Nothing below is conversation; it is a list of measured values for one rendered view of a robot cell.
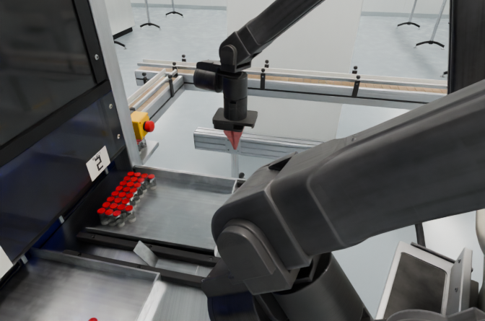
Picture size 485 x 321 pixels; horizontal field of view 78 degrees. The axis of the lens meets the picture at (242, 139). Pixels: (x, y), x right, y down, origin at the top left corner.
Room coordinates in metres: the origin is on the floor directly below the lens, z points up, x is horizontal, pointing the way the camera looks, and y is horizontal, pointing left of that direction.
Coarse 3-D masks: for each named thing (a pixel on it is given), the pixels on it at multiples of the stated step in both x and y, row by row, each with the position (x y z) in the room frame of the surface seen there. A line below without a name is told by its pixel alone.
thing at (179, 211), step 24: (144, 168) 0.77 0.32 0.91; (168, 192) 0.69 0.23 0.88; (192, 192) 0.69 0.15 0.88; (216, 192) 0.69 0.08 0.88; (144, 216) 0.59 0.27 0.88; (168, 216) 0.59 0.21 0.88; (192, 216) 0.59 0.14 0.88; (144, 240) 0.49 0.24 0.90; (168, 240) 0.48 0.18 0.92; (192, 240) 0.51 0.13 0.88
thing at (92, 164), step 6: (102, 150) 0.68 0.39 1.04; (96, 156) 0.66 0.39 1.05; (102, 156) 0.68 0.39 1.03; (90, 162) 0.63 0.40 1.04; (96, 162) 0.65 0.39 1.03; (102, 162) 0.67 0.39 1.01; (108, 162) 0.69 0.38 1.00; (90, 168) 0.62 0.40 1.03; (96, 168) 0.64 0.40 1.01; (102, 168) 0.66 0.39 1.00; (90, 174) 0.62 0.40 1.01; (96, 174) 0.64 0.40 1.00
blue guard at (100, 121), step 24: (72, 120) 0.62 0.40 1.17; (96, 120) 0.70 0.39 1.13; (48, 144) 0.54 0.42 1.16; (72, 144) 0.60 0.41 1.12; (96, 144) 0.67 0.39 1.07; (120, 144) 0.76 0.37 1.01; (0, 168) 0.43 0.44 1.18; (24, 168) 0.47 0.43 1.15; (48, 168) 0.52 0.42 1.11; (72, 168) 0.57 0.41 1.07; (0, 192) 0.41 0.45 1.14; (24, 192) 0.45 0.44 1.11; (48, 192) 0.50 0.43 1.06; (72, 192) 0.55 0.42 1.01; (0, 216) 0.39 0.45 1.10; (24, 216) 0.43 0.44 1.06; (48, 216) 0.47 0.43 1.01; (0, 240) 0.37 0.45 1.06; (24, 240) 0.41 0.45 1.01
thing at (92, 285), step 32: (32, 256) 0.46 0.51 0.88; (64, 256) 0.44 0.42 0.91; (32, 288) 0.38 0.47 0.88; (64, 288) 0.38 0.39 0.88; (96, 288) 0.38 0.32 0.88; (128, 288) 0.38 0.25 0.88; (0, 320) 0.31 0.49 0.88; (32, 320) 0.31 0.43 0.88; (64, 320) 0.31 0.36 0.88; (128, 320) 0.31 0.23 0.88
